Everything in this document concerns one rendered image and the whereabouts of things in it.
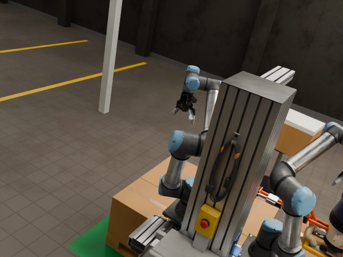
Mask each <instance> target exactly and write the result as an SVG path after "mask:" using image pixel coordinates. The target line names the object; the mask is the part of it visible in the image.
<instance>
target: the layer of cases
mask: <svg viewBox="0 0 343 257"><path fill-rule="evenodd" d="M170 159H171V156H170V157H169V158H167V159H166V160H164V161H163V162H161V163H160V164H159V165H157V166H156V167H154V168H153V169H152V170H150V171H149V172H147V173H146V174H144V175H143V176H142V177H140V178H139V179H137V180H136V181H135V182H133V183H131V184H130V185H129V186H127V187H126V188H124V189H123V190H122V191H120V192H119V193H117V194H116V195H114V196H113V197H112V204H111V211H110V218H109V225H108V233H110V234H111V235H113V236H115V237H116V238H118V239H119V240H121V241H122V242H124V243H125V244H127V242H128V237H129V235H130V234H131V233H132V232H134V231H135V230H136V229H137V228H138V227H140V226H141V225H142V224H143V223H144V222H145V221H146V220H147V219H148V218H150V217H151V216H152V215H153V214H154V215H160V216H162V217H163V218H165V219H167V220H168V218H166V217H164V215H163V214H162V212H163V211H164V210H165V209H166V208H167V207H169V206H170V205H171V204H172V203H173V202H174V201H175V200H176V199H177V198H172V197H167V196H162V195H159V193H158V188H159V179H160V176H163V175H165V174H166V173H167V169H168V166H169V162H170ZM197 168H198V167H197V166H196V165H194V164H192V163H190V162H188V161H186V164H185V166H184V169H183V172H182V175H181V179H183V180H185V179H186V178H187V177H194V178H195V174H196V172H197ZM278 210H279V208H278V207H274V206H273V205H271V204H269V203H267V202H265V201H264V200H261V199H259V198H256V199H255V200H254V202H253V205H252V207H251V210H250V213H249V215H248V218H247V220H246V223H245V225H244V228H243V231H242V233H241V236H240V238H239V241H238V243H237V245H239V246H242V245H243V243H244V241H245V240H246V238H247V236H248V235H249V234H252V235H254V236H257V234H258V232H259V230H260V227H261V224H262V223H263V221H264V220H265V219H268V218H273V219H275V217H276V214H277V212H278Z"/></svg>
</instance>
